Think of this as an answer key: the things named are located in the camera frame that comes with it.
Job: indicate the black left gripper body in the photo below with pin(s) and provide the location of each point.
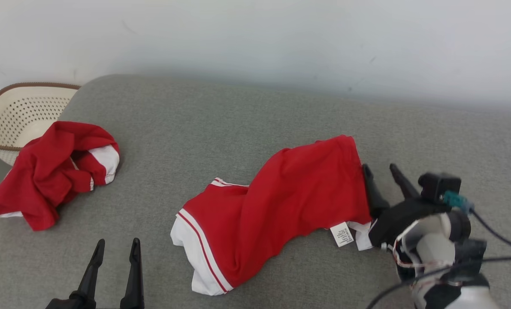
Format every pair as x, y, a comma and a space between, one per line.
73, 304

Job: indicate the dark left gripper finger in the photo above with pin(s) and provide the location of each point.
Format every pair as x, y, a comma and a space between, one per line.
93, 270
134, 283

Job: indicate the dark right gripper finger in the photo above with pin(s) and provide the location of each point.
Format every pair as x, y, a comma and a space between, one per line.
374, 197
405, 186

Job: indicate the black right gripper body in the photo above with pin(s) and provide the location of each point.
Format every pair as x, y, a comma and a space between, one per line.
399, 219

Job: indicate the red white sports jersey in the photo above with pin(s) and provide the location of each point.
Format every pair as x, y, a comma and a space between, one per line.
281, 201

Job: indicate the red jersey top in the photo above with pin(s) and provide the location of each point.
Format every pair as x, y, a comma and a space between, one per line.
45, 171

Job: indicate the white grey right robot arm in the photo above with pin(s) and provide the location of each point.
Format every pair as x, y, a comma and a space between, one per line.
435, 253

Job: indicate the cream perforated laundry basket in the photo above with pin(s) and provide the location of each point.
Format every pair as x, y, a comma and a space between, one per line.
19, 111

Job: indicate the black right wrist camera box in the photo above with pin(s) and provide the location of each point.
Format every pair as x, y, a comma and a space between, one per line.
437, 186

